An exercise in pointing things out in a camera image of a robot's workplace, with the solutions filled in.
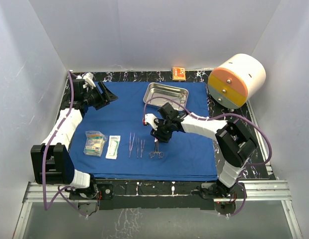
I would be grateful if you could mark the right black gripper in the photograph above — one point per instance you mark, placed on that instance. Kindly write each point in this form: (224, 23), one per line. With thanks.
(157, 134)

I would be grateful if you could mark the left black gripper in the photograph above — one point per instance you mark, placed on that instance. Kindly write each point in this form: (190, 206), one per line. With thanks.
(106, 94)

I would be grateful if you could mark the steel hemostat clamp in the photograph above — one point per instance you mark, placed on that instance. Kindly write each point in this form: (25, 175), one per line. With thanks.
(156, 151)

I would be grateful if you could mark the steel forceps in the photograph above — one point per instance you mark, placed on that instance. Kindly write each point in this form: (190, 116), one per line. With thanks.
(142, 146)
(131, 143)
(137, 147)

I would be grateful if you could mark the metal instrument tray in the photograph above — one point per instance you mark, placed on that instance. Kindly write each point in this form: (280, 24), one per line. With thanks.
(158, 92)

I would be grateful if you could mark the steel surgical scissors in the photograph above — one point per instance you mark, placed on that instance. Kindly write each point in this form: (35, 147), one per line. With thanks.
(180, 98)

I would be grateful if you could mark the white suture packet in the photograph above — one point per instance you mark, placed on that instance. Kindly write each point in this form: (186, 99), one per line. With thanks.
(112, 150)

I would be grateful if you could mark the green packaged surgical supplies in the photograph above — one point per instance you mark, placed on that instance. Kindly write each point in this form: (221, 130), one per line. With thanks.
(101, 149)

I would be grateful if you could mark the glove packet teal orange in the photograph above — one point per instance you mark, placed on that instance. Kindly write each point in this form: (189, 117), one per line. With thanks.
(94, 144)

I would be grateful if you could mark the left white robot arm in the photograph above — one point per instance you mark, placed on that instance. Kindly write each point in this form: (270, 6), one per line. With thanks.
(51, 160)

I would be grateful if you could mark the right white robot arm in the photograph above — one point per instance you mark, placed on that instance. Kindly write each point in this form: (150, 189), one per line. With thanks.
(235, 142)

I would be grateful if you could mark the small orange circuit board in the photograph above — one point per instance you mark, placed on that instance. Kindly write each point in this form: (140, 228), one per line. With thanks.
(178, 74)

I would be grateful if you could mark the white cylindrical drawer container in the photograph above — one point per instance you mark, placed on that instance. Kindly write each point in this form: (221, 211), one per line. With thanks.
(236, 80)

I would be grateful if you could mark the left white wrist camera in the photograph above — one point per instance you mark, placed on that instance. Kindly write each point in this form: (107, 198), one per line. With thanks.
(88, 78)

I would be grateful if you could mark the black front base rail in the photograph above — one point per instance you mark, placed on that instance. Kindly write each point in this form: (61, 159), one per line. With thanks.
(121, 194)

